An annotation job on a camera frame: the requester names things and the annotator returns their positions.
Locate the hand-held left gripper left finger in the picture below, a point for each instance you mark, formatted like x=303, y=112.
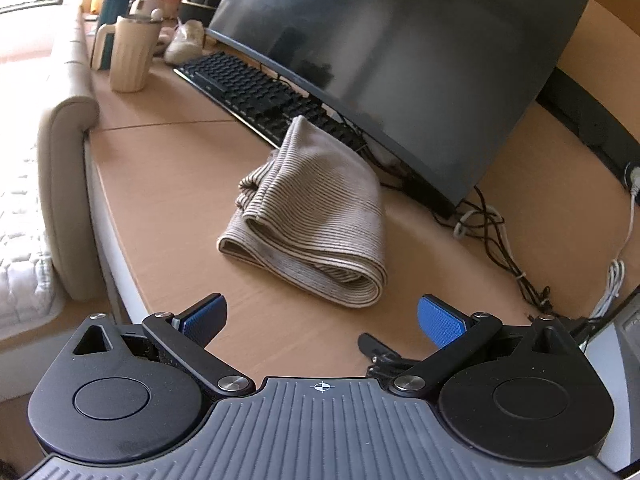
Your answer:
x=202, y=319

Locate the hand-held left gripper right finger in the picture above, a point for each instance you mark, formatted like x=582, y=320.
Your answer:
x=442, y=321

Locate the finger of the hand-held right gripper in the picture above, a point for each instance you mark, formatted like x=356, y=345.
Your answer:
x=382, y=355

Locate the beige striped sweater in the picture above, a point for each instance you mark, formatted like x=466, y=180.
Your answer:
x=320, y=195

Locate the beige padded headboard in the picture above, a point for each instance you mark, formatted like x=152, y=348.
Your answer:
x=65, y=185

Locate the white quilted mattress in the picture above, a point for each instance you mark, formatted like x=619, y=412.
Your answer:
x=20, y=240

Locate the black keyboard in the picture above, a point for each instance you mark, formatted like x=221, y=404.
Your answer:
x=240, y=85

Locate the black power strip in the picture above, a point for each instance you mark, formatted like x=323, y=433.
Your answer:
x=580, y=110

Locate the black curved monitor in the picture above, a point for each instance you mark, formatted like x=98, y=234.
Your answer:
x=400, y=60

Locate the beige ribbed mug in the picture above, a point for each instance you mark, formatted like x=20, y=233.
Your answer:
x=130, y=55

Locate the teal bottle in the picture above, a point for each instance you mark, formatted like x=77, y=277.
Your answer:
x=115, y=5

